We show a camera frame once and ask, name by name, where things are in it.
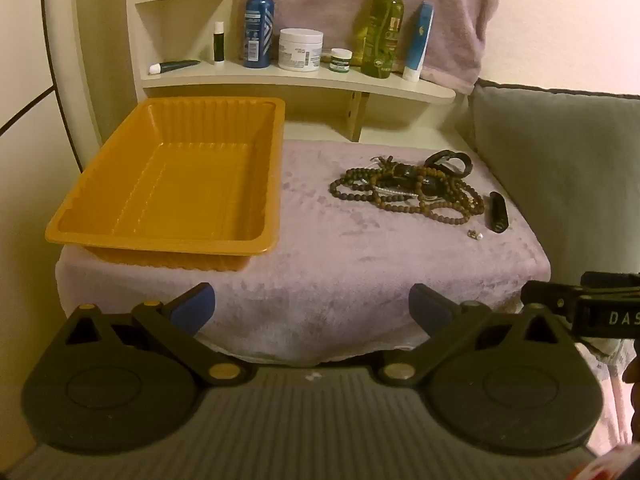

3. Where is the green spray bottle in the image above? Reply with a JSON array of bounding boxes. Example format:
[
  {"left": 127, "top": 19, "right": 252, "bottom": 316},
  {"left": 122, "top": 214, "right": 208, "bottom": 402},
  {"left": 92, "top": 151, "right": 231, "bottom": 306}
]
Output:
[{"left": 360, "top": 0, "right": 405, "bottom": 79}]

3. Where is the orange plastic tray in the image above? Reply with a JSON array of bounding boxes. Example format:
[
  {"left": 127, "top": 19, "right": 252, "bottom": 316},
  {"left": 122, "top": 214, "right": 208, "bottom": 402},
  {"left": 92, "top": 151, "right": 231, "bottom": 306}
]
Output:
[{"left": 45, "top": 97, "right": 287, "bottom": 272}]

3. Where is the cream corner shelf unit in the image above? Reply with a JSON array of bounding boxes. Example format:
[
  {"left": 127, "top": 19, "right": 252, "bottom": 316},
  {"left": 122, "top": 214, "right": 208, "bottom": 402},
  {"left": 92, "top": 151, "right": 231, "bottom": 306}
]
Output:
[{"left": 70, "top": 0, "right": 457, "bottom": 143}]

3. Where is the grey cushion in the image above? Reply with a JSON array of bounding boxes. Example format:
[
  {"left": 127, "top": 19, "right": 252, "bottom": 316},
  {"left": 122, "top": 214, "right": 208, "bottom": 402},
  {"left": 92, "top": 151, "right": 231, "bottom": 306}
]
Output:
[{"left": 467, "top": 79, "right": 640, "bottom": 291}]

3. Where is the glossy dark bead bracelet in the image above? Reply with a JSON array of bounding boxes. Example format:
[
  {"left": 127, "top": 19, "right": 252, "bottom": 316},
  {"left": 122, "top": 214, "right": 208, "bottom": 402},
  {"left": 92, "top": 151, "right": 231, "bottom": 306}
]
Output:
[{"left": 380, "top": 162, "right": 451, "bottom": 196}]

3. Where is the blue spray bottle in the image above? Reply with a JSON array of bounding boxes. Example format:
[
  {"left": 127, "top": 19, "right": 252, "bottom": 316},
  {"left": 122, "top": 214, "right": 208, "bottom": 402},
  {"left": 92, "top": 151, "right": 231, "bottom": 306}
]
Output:
[{"left": 243, "top": 0, "right": 277, "bottom": 69}]

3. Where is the person's right hand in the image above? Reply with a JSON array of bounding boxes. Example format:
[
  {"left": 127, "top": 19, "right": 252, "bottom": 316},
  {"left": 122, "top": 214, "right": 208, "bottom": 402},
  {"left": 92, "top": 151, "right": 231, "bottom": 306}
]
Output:
[{"left": 622, "top": 367, "right": 640, "bottom": 443}]

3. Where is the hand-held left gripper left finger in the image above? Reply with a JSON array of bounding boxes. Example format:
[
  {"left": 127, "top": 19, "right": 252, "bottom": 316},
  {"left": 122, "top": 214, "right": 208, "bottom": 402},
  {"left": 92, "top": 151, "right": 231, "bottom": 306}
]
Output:
[{"left": 65, "top": 282, "right": 256, "bottom": 388}]

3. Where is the black cylinder case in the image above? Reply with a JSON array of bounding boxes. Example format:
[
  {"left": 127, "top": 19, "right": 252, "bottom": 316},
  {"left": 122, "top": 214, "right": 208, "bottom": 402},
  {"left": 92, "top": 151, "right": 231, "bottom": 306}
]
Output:
[{"left": 487, "top": 191, "right": 509, "bottom": 233}]

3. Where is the blue white tube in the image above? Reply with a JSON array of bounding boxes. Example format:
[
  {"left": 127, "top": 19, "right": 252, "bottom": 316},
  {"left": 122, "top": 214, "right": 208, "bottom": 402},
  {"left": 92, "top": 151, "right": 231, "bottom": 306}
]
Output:
[{"left": 402, "top": 1, "right": 435, "bottom": 82}]

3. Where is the brown wooden bead necklace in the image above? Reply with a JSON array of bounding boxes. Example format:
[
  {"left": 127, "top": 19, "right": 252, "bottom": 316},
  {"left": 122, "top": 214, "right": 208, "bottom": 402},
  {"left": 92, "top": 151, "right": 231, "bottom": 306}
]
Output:
[{"left": 370, "top": 157, "right": 486, "bottom": 226}]

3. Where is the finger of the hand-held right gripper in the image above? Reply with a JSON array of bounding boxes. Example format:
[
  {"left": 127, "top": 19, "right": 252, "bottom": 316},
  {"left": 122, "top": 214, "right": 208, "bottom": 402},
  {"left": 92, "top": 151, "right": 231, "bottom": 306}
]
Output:
[{"left": 520, "top": 280, "right": 581, "bottom": 321}]

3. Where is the white pearl necklace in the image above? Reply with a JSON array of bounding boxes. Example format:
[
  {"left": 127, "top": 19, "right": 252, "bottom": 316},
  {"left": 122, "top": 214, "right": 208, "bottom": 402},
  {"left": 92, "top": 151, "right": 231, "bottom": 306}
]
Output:
[{"left": 372, "top": 182, "right": 428, "bottom": 202}]

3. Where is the dark green tube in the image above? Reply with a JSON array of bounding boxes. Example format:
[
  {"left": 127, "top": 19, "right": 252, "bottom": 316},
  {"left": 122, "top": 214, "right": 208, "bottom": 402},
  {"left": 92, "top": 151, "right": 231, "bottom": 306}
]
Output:
[{"left": 148, "top": 59, "right": 201, "bottom": 75}]

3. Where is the black band bracelet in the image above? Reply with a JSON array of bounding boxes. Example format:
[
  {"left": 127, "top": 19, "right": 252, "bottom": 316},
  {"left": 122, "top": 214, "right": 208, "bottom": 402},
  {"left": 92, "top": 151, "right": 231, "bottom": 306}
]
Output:
[{"left": 425, "top": 150, "right": 473, "bottom": 179}]

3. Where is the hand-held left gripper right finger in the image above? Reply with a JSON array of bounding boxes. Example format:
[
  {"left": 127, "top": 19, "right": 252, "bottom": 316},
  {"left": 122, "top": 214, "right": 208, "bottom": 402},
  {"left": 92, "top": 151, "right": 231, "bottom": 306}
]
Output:
[{"left": 377, "top": 282, "right": 576, "bottom": 388}]

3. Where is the white cream jar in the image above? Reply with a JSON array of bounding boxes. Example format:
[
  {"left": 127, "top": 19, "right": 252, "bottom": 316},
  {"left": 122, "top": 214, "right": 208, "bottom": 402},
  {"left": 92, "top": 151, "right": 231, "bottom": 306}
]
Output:
[{"left": 278, "top": 28, "right": 324, "bottom": 72}]

